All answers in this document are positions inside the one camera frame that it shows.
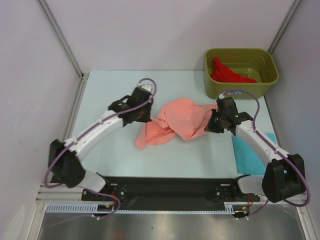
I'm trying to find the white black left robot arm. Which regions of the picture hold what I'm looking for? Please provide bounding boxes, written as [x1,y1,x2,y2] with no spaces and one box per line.
[48,84,155,200]

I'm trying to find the left aluminium corner post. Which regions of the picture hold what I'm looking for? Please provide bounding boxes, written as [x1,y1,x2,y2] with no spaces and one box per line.
[36,0,89,80]

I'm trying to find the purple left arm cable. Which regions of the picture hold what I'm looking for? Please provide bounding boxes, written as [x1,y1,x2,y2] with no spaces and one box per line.
[44,77,158,221]

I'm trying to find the pink t shirt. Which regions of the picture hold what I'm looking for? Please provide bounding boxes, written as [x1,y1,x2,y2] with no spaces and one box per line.
[135,97,218,150]

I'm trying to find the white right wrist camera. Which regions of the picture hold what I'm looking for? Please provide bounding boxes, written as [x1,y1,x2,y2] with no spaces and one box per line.
[217,93,226,100]

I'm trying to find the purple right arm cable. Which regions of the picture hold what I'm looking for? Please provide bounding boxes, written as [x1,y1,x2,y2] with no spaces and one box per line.
[219,90,312,221]

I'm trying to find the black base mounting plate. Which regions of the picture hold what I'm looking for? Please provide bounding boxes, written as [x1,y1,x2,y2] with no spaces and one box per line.
[81,175,266,211]

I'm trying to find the white slotted cable duct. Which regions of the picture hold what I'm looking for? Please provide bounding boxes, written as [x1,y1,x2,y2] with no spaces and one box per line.
[45,203,249,215]

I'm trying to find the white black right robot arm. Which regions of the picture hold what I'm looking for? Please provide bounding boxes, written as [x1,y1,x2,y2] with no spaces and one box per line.
[205,94,311,203]

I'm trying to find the right aluminium corner post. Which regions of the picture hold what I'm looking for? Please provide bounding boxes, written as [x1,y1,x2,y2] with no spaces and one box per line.
[267,0,304,55]

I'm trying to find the aluminium corner post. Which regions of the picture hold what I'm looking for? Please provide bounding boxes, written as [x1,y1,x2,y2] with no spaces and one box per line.
[267,0,304,55]
[36,0,89,80]

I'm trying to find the folded blue t shirt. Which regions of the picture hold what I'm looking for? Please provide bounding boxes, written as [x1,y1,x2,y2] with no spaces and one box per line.
[232,135,266,176]

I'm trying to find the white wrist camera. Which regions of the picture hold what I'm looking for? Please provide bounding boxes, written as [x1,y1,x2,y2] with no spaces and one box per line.
[137,84,153,93]
[217,93,226,100]

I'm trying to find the olive green plastic bin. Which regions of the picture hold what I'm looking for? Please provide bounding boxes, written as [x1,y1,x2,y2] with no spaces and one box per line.
[203,48,279,99]

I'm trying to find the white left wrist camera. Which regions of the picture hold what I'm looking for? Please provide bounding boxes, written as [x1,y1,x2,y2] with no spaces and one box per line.
[137,84,153,93]

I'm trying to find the red t shirt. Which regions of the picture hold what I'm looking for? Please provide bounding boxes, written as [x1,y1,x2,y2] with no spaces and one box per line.
[210,57,257,84]

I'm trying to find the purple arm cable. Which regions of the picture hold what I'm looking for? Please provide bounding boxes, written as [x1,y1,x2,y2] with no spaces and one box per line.
[219,90,312,221]
[44,77,158,221]

